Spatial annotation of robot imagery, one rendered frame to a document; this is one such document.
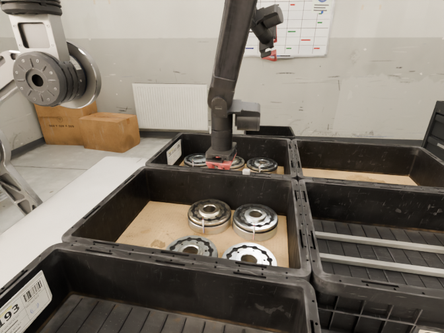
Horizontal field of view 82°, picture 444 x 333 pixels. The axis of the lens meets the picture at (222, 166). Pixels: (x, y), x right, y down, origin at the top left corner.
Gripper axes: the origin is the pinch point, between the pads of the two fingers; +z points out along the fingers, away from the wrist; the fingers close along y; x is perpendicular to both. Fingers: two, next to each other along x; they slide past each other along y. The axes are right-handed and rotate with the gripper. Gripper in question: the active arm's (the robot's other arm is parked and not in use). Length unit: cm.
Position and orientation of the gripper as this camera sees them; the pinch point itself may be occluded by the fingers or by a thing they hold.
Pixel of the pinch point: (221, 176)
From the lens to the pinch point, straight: 74.4
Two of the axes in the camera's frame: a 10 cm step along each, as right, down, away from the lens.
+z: 0.0, 9.0, 4.3
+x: -9.7, -1.1, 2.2
